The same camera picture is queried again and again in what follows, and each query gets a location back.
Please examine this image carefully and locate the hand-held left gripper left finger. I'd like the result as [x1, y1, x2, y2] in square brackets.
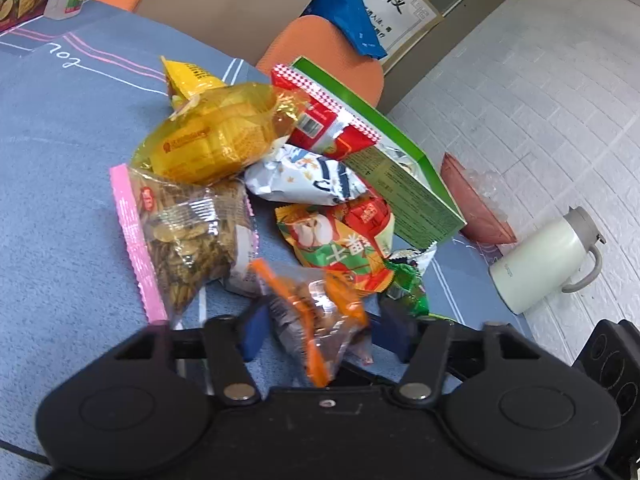
[114, 300, 272, 405]

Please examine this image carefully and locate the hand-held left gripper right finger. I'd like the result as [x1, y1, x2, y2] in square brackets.
[379, 299, 543, 402]

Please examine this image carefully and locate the orange-sealed clear snack packet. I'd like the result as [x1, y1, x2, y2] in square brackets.
[249, 259, 373, 389]

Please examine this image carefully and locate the green cardboard box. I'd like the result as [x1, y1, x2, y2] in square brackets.
[289, 56, 469, 252]

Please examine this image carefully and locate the red checkered-edge snack bag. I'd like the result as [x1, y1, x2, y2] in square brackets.
[270, 63, 382, 162]

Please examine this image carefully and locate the green candy packet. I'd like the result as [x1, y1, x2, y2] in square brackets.
[381, 249, 438, 320]

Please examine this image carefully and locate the red and green snack packet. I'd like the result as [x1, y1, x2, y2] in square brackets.
[274, 196, 397, 297]

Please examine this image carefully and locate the pink-edged clear seed bag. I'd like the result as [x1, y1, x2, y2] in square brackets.
[109, 164, 261, 325]

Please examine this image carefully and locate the red-brown bowl with plastic wrap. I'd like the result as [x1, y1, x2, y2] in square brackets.
[439, 152, 519, 246]

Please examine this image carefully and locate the white thermos jug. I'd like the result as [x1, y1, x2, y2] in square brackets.
[488, 205, 607, 316]

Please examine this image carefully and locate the white snack packet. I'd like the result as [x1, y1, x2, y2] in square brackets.
[244, 144, 370, 207]

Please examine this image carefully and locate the large yellow snack bag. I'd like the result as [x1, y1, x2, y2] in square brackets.
[131, 81, 303, 187]

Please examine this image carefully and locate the blue striped tablecloth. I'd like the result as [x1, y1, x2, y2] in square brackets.
[0, 0, 506, 461]

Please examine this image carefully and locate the small yellow snack packet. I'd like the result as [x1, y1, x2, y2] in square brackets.
[160, 56, 228, 111]

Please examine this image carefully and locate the framed calligraphy poster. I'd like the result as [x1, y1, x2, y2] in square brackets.
[349, 0, 443, 59]

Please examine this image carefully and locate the blue plastic bag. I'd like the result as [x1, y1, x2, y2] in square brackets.
[270, 0, 389, 60]

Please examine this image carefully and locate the brown cardboard box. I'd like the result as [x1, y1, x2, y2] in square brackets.
[134, 0, 322, 63]

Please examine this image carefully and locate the black cable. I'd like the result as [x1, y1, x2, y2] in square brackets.
[0, 439, 53, 467]

